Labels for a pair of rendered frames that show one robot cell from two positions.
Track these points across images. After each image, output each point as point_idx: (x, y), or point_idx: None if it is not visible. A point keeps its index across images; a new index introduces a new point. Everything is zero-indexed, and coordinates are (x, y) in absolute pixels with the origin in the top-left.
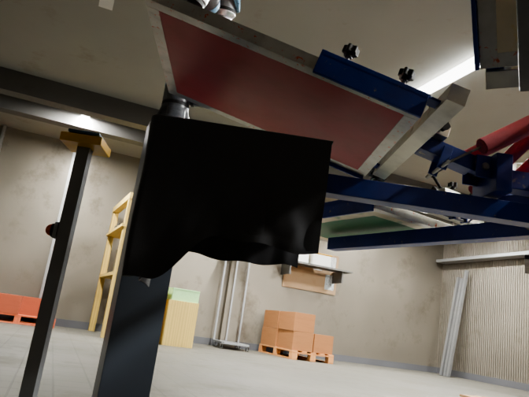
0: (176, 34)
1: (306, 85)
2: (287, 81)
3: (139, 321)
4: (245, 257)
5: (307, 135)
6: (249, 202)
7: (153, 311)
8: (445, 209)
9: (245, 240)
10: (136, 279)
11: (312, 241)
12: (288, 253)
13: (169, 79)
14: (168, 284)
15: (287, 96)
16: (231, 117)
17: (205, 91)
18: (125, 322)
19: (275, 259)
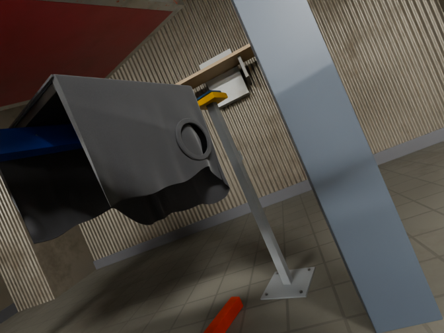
0: (102, 74)
1: (5, 98)
2: (25, 90)
3: (318, 201)
4: (162, 183)
5: (27, 34)
6: (80, 192)
7: (315, 192)
8: None
9: (90, 219)
10: (299, 158)
11: (37, 232)
12: (113, 185)
13: (160, 26)
14: (302, 162)
15: (32, 77)
16: (137, 4)
17: (134, 31)
18: (317, 200)
19: (134, 189)
